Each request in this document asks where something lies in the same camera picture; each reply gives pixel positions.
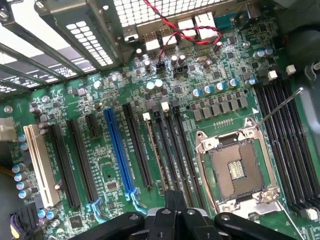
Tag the thin metal locking lever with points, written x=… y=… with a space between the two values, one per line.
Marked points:
x=282 y=105

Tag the black RAM slot white latches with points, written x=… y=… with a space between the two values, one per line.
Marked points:
x=281 y=125
x=300 y=125
x=176 y=150
x=146 y=115

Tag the grey metal PC case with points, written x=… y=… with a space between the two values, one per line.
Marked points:
x=311 y=125

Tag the white power connector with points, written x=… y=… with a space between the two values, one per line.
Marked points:
x=7 y=128

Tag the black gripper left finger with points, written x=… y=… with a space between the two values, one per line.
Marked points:
x=160 y=225

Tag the metal CPU socket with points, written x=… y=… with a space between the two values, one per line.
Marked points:
x=237 y=170

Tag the green Dell motherboard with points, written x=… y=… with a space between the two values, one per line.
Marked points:
x=112 y=170

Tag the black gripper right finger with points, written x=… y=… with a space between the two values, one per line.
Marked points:
x=192 y=225

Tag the white PCI expansion slot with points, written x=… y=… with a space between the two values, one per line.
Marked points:
x=41 y=165

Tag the long black expansion slot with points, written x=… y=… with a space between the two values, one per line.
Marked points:
x=82 y=160
x=137 y=145
x=65 y=167

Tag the perforated metal slot cover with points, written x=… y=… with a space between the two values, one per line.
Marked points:
x=87 y=42

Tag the short black expansion slot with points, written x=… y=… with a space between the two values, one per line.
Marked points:
x=93 y=126

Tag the blue expansion slot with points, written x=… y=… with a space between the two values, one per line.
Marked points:
x=118 y=150

